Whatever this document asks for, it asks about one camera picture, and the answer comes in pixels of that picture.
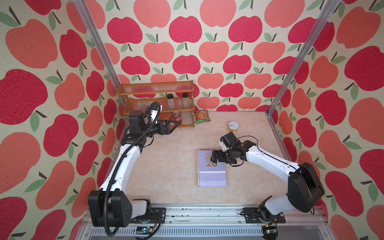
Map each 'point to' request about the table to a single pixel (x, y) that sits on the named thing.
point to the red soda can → (177, 116)
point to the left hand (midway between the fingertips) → (175, 125)
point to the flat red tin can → (165, 116)
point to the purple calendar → (212, 174)
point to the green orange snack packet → (202, 116)
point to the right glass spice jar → (185, 100)
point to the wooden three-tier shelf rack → (176, 98)
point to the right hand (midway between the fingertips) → (217, 162)
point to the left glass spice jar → (170, 97)
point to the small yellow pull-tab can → (233, 126)
